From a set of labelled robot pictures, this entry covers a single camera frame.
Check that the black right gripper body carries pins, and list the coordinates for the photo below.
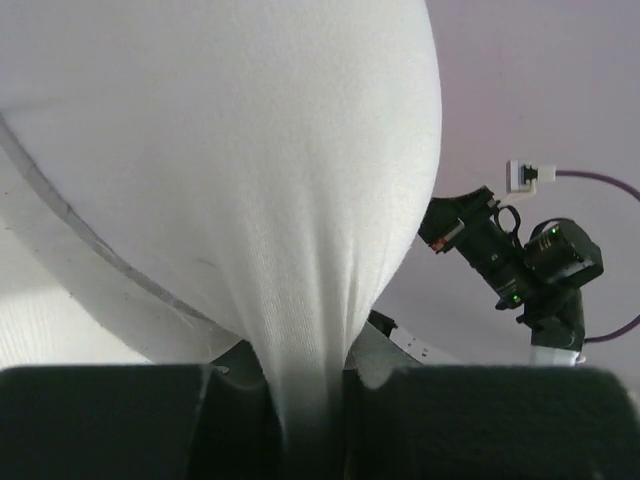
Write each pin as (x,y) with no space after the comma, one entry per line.
(465,223)

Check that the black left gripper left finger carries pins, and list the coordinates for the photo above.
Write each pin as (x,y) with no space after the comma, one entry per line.
(190,421)

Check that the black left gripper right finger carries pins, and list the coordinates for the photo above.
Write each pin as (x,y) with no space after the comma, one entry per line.
(413,421)

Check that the white pillow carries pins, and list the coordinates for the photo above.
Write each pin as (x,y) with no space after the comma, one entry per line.
(266,163)

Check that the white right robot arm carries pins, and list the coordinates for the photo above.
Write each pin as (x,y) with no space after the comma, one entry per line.
(542,278)

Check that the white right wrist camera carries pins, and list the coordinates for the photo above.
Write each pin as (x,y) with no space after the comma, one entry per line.
(523,177)

